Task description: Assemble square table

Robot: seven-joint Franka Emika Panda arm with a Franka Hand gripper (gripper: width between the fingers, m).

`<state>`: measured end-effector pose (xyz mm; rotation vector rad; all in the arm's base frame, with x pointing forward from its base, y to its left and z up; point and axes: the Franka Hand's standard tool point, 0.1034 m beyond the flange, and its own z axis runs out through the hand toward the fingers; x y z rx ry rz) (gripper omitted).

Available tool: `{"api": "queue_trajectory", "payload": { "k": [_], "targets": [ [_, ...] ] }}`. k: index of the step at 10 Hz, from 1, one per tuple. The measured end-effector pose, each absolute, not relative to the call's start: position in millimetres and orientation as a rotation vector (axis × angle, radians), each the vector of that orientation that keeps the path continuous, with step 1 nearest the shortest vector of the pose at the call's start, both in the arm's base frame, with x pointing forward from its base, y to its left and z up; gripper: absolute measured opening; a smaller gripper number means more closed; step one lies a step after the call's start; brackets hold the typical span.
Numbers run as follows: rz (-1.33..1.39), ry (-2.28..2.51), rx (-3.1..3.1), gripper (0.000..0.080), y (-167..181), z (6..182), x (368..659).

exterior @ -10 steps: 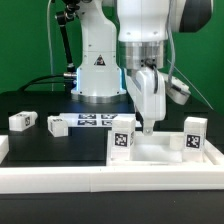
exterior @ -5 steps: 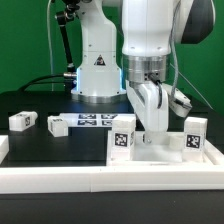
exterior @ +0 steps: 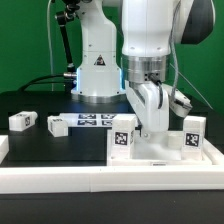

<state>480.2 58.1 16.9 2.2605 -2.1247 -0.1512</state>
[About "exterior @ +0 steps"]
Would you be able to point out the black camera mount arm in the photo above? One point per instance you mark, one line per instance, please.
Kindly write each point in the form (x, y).
(62, 18)

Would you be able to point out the white U-shaped fence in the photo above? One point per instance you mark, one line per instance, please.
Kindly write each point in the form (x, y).
(99, 179)

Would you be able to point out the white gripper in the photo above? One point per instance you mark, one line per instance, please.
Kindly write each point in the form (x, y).
(151, 105)

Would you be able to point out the white sheet with markers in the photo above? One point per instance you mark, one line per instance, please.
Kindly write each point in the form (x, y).
(88, 119)

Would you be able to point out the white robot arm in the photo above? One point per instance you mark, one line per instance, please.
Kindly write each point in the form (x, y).
(126, 48)

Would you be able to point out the white square table top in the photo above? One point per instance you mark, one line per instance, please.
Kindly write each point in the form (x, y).
(155, 151)

